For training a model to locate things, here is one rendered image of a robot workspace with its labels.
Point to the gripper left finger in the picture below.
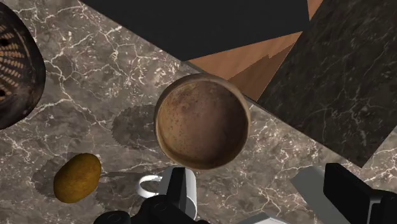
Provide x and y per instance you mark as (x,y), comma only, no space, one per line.
(176,189)

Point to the yellow-brown oval fruit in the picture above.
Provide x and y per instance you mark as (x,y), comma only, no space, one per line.
(77,178)

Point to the white mug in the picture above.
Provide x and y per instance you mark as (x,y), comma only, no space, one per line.
(139,188)

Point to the dark patterned woven bowl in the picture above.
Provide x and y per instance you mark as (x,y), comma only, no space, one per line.
(18,71)

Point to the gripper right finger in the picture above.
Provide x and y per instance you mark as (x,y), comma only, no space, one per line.
(350,195)

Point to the brown speckled ceramic bowl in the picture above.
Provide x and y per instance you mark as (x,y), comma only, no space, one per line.
(201,124)

